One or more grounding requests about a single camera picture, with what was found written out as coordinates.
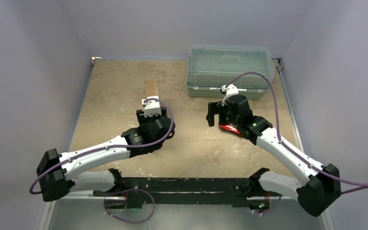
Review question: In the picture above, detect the red utility knife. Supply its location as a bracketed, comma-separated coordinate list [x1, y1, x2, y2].
[219, 123, 242, 137]

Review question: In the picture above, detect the brown cardboard express box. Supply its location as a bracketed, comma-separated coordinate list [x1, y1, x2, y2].
[145, 80, 160, 99]

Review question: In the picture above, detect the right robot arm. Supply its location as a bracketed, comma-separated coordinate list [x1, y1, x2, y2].
[206, 95, 342, 217]

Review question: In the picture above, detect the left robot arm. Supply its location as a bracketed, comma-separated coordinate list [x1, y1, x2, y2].
[29, 107, 175, 202]

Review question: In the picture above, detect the clear plastic storage bin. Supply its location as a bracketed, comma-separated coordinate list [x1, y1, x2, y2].
[185, 44, 275, 100]

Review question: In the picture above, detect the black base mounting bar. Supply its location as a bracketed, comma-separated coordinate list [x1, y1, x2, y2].
[93, 176, 279, 209]

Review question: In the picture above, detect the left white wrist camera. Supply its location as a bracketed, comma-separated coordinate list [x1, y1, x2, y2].
[142, 98, 161, 116]

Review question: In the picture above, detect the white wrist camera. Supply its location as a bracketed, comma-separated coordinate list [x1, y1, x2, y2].
[221, 84, 239, 106]
[142, 98, 161, 116]

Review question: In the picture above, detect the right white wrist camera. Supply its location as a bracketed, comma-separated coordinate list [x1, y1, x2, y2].
[221, 84, 239, 106]

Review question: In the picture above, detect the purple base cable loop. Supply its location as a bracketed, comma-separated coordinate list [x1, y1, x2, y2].
[103, 187, 156, 224]

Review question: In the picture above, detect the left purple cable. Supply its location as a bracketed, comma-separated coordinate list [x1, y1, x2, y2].
[29, 98, 175, 195]

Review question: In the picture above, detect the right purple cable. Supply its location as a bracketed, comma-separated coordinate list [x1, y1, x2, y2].
[226, 71, 368, 195]

